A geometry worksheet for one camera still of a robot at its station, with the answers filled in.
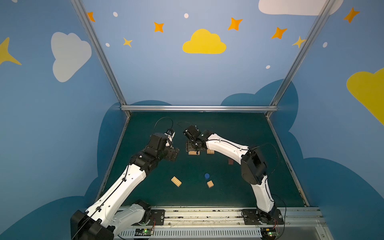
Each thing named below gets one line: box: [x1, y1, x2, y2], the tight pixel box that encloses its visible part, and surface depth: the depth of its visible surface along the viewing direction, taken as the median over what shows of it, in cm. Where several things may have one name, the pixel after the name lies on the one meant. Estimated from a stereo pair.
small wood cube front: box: [207, 180, 214, 189], surface depth 86 cm
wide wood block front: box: [170, 176, 182, 188], surface depth 87 cm
